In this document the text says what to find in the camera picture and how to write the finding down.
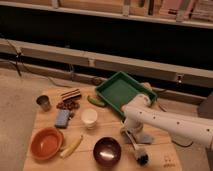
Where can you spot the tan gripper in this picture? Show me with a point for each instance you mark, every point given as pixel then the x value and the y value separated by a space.
pixel 135 130

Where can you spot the white handled dish brush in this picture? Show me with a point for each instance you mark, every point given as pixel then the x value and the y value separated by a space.
pixel 140 154

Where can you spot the dark brown bowl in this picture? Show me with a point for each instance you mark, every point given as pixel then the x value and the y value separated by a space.
pixel 107 152

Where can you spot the green plastic tray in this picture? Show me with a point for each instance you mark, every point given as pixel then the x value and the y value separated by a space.
pixel 119 89

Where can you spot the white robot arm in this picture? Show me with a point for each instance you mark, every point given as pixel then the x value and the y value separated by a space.
pixel 137 112

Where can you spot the white paper cup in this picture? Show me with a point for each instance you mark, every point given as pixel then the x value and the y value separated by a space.
pixel 89 118

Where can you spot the green toy cucumber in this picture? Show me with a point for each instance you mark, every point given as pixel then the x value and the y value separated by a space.
pixel 96 102

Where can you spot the yellow toy corn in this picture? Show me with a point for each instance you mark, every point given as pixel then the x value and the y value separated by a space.
pixel 67 150

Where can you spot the brown toy grapes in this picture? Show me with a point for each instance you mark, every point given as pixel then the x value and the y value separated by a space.
pixel 68 105

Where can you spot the striped chocolate wafer block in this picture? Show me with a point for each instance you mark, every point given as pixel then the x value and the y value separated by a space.
pixel 71 94

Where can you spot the blue sponge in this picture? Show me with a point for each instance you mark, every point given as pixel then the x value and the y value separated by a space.
pixel 62 119

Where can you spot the orange bowl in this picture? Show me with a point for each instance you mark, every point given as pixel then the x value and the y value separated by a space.
pixel 46 143

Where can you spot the small metal cup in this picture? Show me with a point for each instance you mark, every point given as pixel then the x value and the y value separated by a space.
pixel 43 102

